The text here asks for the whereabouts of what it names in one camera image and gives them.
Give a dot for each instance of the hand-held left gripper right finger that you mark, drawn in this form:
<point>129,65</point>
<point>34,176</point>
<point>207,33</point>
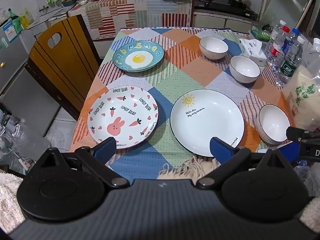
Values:
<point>220,150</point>

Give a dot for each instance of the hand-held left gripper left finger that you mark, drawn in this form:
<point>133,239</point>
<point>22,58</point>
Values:
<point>106,148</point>

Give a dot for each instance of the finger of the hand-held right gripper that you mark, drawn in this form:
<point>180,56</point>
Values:
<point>300,133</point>

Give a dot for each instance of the white sun print plate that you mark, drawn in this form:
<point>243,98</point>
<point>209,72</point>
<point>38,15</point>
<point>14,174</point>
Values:
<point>207,126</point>

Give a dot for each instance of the white ribbed bowl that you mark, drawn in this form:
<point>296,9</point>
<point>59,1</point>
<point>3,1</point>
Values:
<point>245,67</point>
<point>273,122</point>
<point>213,46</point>

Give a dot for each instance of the blue fried egg plate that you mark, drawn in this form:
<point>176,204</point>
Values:
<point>140,56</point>

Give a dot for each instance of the clear rice bag with spout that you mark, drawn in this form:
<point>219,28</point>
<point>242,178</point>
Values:
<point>302,97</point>

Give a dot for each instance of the green label water bottle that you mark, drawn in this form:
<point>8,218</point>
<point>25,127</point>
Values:
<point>290,65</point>

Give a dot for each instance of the checkered tablecloth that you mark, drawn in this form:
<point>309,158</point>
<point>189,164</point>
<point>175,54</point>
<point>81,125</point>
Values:
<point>175,80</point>

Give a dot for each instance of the red label water bottle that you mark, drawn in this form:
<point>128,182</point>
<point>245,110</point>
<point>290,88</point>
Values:
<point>274,51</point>

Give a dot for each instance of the clear plastic bag pile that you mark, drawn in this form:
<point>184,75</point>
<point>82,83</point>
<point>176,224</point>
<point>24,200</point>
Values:
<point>17,140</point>

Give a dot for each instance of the blue label water bottle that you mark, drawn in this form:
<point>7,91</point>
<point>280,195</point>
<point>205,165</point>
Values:
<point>291,41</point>

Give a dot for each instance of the wooden chair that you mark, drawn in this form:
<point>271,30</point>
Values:
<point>57,65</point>

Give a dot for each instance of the white tissue pack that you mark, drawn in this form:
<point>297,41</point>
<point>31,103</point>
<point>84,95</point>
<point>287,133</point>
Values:
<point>251,50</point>

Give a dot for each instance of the white cap water bottle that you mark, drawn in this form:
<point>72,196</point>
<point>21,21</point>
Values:
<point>280,28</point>

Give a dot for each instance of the green plastic basket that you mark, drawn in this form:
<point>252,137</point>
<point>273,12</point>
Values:
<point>260,33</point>

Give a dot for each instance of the white fluffy cloth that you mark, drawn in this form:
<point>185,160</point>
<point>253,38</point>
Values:
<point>10,197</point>

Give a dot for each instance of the grey fridge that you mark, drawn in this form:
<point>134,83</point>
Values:
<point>15,65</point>

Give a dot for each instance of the white base cabinet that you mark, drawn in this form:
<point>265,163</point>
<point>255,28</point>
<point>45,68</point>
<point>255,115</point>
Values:
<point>220,21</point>

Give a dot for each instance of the grey leaning board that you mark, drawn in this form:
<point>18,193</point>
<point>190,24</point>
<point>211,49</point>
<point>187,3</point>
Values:
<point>285,2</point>

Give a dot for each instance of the striped patchwork counter cloth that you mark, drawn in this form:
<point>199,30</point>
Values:
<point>117,12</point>

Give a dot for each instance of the black gas stove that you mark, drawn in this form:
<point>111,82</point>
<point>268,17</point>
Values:
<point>220,6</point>

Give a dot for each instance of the blue basin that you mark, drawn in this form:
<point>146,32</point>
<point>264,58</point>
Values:
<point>68,2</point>

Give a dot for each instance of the sink faucet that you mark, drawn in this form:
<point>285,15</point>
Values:
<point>43,8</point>

